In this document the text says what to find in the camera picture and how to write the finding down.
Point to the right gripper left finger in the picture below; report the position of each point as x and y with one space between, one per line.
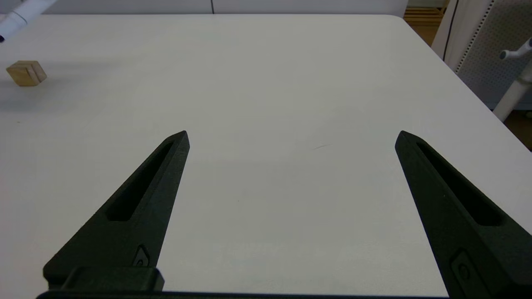
149 216

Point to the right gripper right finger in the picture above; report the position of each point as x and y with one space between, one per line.
457 232

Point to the white marker with black caps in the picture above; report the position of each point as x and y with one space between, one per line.
20 14

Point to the white side table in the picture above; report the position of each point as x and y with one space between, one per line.
513 93

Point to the white pegboard panel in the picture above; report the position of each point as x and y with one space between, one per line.
486 50

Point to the small wooden cube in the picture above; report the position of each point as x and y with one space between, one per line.
25 74

